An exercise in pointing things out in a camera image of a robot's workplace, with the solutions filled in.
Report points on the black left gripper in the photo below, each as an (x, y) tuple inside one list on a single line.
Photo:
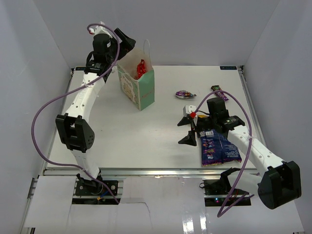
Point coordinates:
[(126, 45)]

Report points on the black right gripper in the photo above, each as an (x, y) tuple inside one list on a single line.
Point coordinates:
[(189, 139)]

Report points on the red candy bag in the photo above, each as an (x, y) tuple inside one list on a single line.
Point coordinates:
[(140, 70)]

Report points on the blue purple snack bag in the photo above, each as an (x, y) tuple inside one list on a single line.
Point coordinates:
[(216, 149)]

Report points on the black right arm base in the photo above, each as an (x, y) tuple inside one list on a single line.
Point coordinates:
[(214, 193)]

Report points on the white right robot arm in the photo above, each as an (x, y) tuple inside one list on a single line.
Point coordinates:
[(277, 183)]

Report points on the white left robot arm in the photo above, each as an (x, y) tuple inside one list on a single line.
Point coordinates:
[(73, 127)]

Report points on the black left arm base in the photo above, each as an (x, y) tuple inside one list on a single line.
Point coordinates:
[(85, 187)]

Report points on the green paper gift bag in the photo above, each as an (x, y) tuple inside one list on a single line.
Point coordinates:
[(140, 92)]

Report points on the purple chocolate egg candy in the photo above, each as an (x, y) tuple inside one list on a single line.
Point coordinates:
[(183, 94)]

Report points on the dark purple candy bar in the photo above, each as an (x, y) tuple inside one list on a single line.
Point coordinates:
[(218, 92)]

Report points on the white foam board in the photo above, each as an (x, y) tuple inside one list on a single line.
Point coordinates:
[(168, 205)]

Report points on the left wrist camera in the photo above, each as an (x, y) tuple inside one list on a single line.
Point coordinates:
[(98, 29)]

